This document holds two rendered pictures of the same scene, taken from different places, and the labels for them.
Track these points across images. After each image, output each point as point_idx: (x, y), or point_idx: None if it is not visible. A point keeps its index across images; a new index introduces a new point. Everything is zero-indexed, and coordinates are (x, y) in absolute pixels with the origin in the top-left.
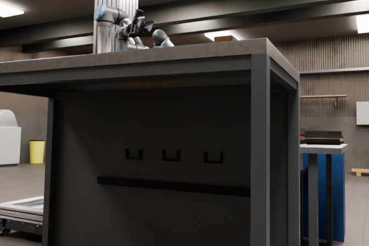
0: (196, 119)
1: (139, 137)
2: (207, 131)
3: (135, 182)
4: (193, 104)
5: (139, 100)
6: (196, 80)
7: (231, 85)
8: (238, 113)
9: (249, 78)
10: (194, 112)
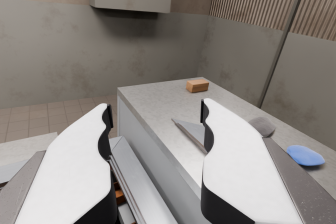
0: (153, 171)
1: None
2: (146, 170)
3: None
4: (156, 160)
5: (205, 220)
6: (157, 137)
7: None
8: (135, 138)
9: (132, 107)
10: (155, 166)
